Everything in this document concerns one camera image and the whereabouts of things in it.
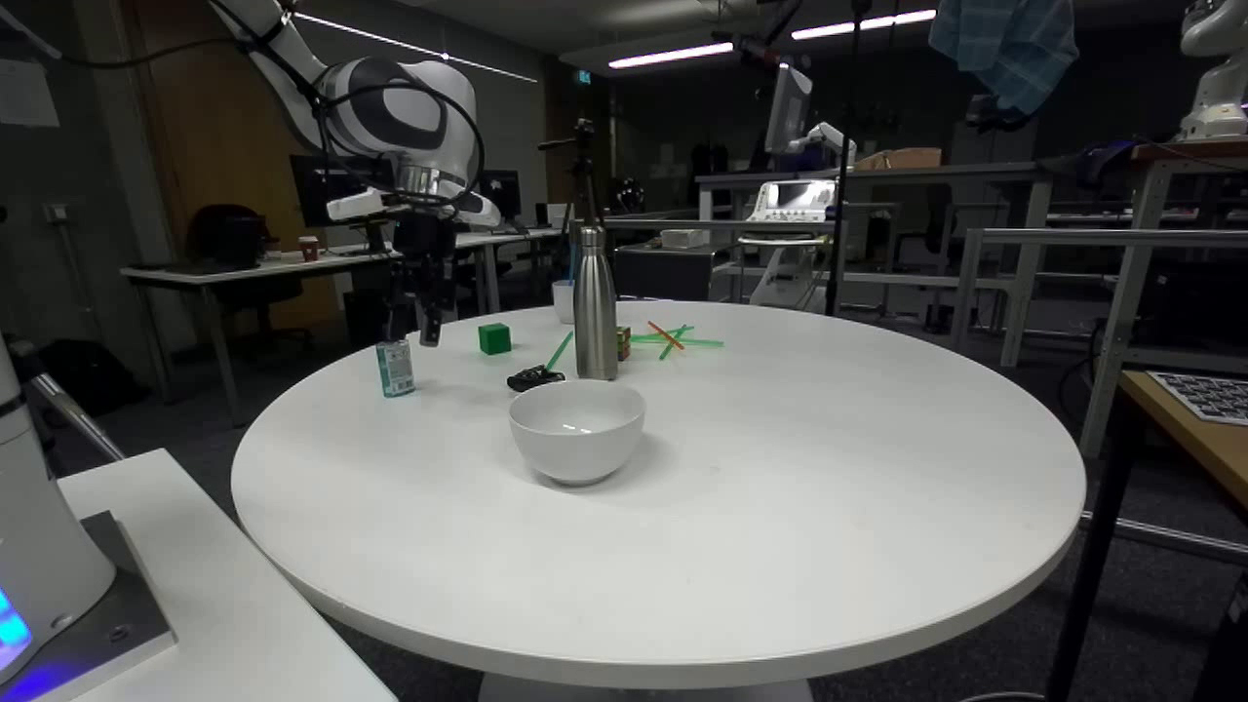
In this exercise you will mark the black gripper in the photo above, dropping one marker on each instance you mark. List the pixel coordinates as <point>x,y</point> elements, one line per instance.
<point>428,256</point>

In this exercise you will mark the tall stainless steel bottle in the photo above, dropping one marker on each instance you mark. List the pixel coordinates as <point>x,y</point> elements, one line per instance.
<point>593,315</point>

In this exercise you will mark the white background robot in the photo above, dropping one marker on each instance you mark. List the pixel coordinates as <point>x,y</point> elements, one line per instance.
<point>1220,78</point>

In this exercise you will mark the white background desk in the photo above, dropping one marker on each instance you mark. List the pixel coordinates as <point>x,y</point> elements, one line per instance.
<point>219,271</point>

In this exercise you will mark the grey keyboard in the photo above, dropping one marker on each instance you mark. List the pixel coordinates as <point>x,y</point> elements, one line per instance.
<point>1211,395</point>

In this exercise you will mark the black vertical stand pole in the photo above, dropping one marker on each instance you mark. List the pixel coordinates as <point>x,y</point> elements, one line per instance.
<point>840,195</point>

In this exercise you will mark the wooden side table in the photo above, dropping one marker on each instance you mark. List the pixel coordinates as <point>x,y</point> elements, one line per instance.
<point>1202,450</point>

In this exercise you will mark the short green stick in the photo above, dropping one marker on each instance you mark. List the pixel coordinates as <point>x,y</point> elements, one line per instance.
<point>558,349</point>

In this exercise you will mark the green cube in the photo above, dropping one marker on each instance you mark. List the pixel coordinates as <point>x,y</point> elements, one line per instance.
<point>493,336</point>

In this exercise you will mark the black folding multi-tool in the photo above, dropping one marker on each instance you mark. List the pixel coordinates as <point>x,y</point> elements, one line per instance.
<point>537,381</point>

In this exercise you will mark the grey robot mounting plate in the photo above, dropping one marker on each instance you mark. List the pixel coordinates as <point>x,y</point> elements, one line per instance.
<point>123,606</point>

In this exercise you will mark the short ceiling light strip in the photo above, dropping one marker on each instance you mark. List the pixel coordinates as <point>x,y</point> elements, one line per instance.
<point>670,55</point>

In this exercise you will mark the small teal bottle blue cap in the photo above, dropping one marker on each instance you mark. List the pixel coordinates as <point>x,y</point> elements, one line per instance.
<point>397,371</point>

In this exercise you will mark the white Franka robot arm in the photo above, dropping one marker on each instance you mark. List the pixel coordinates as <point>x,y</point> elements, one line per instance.
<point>392,111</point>

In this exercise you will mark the orange stick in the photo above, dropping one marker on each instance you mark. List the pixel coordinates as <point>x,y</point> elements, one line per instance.
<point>663,333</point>

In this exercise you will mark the black backpack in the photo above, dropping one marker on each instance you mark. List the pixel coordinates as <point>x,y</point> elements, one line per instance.
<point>229,235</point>

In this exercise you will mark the white ceramic bowl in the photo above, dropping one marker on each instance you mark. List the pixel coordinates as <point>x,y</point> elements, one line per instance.
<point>574,433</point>

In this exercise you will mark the small white cup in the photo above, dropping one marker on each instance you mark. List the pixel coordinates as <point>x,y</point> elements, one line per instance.
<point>562,303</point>

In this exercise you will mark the blue hanging cloth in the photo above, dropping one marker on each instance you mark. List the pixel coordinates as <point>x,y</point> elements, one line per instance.
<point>1007,53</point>

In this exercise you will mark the small wooden block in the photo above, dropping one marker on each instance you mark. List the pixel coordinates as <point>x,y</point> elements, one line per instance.
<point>626,343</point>

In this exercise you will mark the long ceiling light strip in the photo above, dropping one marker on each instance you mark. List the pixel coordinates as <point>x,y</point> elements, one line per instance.
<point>862,25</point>

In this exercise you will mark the red cup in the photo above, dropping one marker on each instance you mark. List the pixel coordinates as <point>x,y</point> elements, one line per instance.
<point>309,248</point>

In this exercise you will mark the black computer monitor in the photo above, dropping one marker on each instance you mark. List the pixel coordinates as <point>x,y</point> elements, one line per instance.
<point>318,180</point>

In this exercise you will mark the white frame workbench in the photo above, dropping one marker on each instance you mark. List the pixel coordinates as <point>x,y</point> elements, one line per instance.
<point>1143,241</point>

